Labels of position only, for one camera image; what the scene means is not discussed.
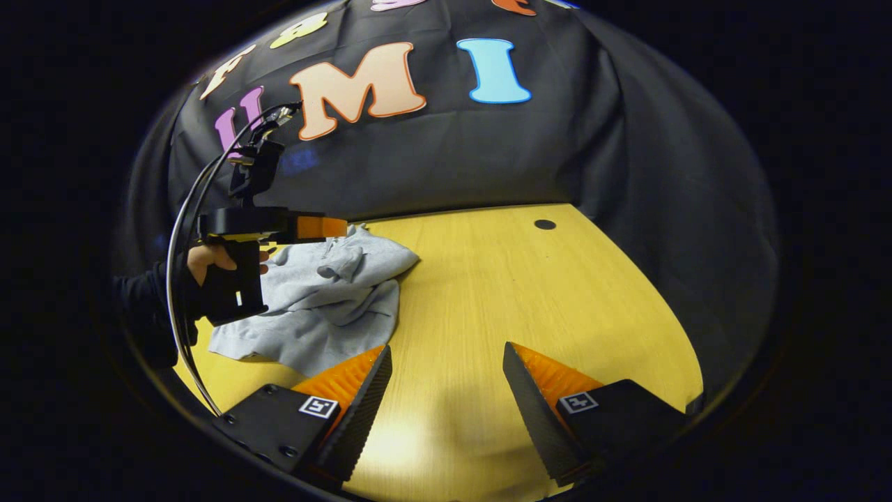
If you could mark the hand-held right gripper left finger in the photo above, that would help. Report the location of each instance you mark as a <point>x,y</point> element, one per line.
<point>355,432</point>

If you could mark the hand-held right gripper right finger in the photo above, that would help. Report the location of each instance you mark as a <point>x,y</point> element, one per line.
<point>540,429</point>

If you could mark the black backdrop cloth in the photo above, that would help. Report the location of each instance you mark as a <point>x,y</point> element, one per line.
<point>453,153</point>

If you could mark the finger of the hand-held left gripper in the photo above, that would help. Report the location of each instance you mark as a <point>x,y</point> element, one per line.
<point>320,227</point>

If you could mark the grey zip-neck sweatshirt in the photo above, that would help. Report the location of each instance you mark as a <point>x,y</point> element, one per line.
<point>327,307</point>

